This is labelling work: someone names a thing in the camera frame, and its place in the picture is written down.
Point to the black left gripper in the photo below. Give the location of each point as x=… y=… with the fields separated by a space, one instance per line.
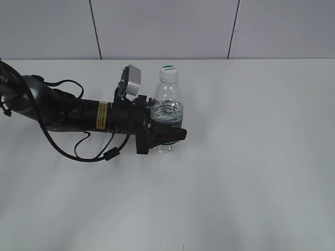
x=132 y=117

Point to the clear green-label water bottle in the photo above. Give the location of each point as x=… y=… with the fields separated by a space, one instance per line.
x=167 y=107

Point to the white green bottle cap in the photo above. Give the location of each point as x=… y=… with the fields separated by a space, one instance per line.
x=169 y=73

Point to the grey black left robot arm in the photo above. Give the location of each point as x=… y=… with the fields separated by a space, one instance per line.
x=59 y=111

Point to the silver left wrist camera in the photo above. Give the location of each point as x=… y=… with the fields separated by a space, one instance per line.
x=130 y=82

